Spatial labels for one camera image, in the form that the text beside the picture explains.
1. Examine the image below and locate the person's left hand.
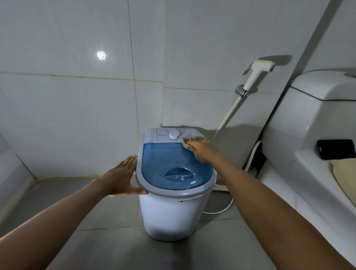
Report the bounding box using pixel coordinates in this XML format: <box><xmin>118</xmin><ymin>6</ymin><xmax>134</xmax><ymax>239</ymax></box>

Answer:
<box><xmin>99</xmin><ymin>155</ymin><xmax>148</xmax><ymax>197</ymax></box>

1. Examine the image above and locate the person's right hand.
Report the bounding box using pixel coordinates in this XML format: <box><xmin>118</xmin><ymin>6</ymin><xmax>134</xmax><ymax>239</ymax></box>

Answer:
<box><xmin>185</xmin><ymin>138</ymin><xmax>223</xmax><ymax>164</ymax></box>

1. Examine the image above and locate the beige cleaning cloth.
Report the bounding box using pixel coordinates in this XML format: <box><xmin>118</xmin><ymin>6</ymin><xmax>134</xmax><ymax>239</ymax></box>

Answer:
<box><xmin>182</xmin><ymin>136</ymin><xmax>208</xmax><ymax>148</ymax></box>

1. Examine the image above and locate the white mini washing machine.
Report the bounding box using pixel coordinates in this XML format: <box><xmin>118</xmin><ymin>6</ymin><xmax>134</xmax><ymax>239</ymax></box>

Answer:
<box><xmin>135</xmin><ymin>128</ymin><xmax>217</xmax><ymax>241</ymax></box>

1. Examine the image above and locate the person's right forearm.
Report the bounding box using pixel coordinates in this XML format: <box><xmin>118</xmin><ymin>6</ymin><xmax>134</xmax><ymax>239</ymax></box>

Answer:
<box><xmin>208</xmin><ymin>156</ymin><xmax>356</xmax><ymax>270</ymax></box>

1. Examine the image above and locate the person's left forearm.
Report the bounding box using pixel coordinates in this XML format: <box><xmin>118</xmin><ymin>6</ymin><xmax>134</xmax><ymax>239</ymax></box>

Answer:
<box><xmin>0</xmin><ymin>179</ymin><xmax>112</xmax><ymax>270</ymax></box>

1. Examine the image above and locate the blue translucent washer lid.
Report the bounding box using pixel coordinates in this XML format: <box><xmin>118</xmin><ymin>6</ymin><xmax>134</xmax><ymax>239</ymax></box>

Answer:
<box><xmin>141</xmin><ymin>142</ymin><xmax>213</xmax><ymax>190</ymax></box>

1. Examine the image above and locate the white water supply pipe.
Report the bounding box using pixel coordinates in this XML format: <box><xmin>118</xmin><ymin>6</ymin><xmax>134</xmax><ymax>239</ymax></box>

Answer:
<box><xmin>244</xmin><ymin>140</ymin><xmax>262</xmax><ymax>172</ymax></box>

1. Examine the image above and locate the white bidet sprayer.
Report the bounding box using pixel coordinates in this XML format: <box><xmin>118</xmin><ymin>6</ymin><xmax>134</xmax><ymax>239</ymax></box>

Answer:
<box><xmin>242</xmin><ymin>60</ymin><xmax>276</xmax><ymax>91</ymax></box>

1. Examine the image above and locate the white toilet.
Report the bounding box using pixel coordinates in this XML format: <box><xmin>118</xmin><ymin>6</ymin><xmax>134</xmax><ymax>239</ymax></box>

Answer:
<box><xmin>257</xmin><ymin>85</ymin><xmax>356</xmax><ymax>252</ymax></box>

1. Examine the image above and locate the white toilet tank lid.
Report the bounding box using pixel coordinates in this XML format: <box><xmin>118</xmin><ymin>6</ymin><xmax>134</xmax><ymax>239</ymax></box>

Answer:
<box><xmin>289</xmin><ymin>69</ymin><xmax>356</xmax><ymax>101</ymax></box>

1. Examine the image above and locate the black smartphone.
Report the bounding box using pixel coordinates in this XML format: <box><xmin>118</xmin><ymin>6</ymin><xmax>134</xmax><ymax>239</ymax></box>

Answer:
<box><xmin>317</xmin><ymin>139</ymin><xmax>356</xmax><ymax>161</ymax></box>

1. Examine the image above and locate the pale yellow cloth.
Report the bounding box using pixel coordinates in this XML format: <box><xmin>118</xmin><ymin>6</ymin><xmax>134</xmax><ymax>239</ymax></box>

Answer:
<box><xmin>329</xmin><ymin>160</ymin><xmax>356</xmax><ymax>207</ymax></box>

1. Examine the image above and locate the white bidet sprayer hose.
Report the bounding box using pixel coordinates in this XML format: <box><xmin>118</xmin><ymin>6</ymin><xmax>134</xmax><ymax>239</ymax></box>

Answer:
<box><xmin>212</xmin><ymin>95</ymin><xmax>246</xmax><ymax>143</ymax></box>

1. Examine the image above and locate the white power cable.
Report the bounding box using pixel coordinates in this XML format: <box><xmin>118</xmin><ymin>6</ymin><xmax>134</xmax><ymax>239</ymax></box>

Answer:
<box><xmin>202</xmin><ymin>182</ymin><xmax>234</xmax><ymax>215</ymax></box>

